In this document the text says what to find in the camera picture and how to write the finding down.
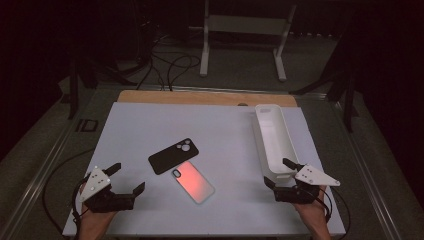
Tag translucent pink phone case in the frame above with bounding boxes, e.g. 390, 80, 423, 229
171, 160, 216, 205

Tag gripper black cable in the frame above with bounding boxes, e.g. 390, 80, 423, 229
316, 186, 352, 236
41, 148, 98, 236

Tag black stand legs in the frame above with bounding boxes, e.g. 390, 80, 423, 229
293, 31, 360, 134
67, 58, 138, 121

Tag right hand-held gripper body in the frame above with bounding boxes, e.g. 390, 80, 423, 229
273, 163, 342, 205

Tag white metal stand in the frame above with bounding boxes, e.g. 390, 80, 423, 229
199, 0, 298, 83

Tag black floor cable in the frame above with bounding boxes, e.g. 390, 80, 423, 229
165, 54, 202, 92
134, 31, 168, 92

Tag black phone case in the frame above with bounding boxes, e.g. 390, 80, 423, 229
147, 137, 200, 176

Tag long white plastic bin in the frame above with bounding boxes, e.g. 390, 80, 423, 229
252, 103, 301, 184

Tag black rectangular floor bracket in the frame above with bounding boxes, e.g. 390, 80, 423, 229
75, 118, 100, 133

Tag person's left hand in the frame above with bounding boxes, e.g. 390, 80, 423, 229
78, 202, 118, 231

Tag metal floor rail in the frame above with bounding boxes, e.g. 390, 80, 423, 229
328, 98, 403, 240
0, 84, 101, 240

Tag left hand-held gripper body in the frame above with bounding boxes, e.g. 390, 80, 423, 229
78, 166, 136, 214

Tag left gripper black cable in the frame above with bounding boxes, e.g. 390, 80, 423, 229
41, 148, 98, 236

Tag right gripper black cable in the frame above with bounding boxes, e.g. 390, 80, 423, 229
316, 186, 352, 236

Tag person's right hand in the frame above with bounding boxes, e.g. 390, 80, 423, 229
294, 186, 330, 228

